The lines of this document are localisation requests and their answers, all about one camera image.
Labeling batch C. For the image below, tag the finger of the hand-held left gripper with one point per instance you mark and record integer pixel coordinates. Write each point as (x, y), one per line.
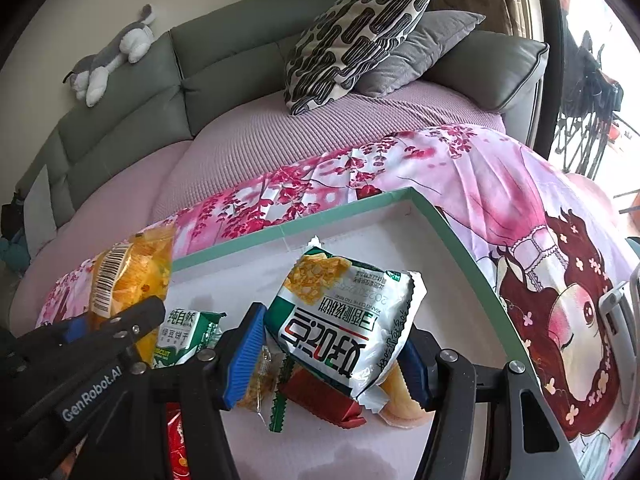
(130, 322)
(70, 331)

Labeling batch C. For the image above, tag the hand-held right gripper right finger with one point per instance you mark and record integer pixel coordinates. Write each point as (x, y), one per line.
(416, 375)

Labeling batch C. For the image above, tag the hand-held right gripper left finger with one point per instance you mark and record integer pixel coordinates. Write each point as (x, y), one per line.
(245, 355)

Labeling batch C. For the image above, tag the small clear yellow snack packet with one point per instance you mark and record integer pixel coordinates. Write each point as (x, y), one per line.
(260, 375)

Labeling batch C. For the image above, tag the orange snack bag with barcode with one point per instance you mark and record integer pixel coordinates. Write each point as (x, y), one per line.
(135, 270)

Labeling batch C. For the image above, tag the green and white snack packet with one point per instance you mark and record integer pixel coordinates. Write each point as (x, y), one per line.
(340, 330)

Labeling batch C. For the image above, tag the white tray with green rim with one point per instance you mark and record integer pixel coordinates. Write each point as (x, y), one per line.
(350, 230)

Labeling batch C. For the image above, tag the round bread packet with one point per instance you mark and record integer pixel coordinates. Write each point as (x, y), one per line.
(400, 405)

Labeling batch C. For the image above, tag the small green snack packet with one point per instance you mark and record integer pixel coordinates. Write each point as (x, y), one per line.
(185, 332)

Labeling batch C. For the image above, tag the green-edged snack packet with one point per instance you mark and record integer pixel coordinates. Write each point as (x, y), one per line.
(277, 410)

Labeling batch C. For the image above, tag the dark red snack packet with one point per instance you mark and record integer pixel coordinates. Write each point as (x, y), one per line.
(320, 395)

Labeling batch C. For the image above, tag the blue cloth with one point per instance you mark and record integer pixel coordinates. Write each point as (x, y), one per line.
(12, 255)

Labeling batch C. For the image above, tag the red printed snack packet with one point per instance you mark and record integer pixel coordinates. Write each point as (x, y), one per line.
(177, 440)

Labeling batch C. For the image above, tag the light grey pillow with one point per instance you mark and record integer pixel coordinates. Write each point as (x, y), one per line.
(37, 205)

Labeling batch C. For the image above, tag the black bag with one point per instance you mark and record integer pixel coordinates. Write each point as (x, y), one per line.
(10, 215)

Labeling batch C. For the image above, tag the printed pink blanket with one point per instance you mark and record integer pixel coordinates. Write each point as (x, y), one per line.
(500, 175)

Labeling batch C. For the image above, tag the pink sofa cover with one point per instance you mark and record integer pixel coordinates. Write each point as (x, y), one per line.
(350, 130)

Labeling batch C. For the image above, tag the grey and white plush toy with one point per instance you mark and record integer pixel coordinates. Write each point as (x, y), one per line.
(100, 72)

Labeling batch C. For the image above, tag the grey sofa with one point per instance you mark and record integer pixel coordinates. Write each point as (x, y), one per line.
(225, 45)

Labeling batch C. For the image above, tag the black and white patterned pillow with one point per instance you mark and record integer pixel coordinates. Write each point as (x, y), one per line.
(350, 40)

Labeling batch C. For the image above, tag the black folding rack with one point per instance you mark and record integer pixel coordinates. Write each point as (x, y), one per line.
(582, 85)

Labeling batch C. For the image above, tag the white plastic frame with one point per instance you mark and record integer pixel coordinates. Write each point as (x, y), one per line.
(617, 305)

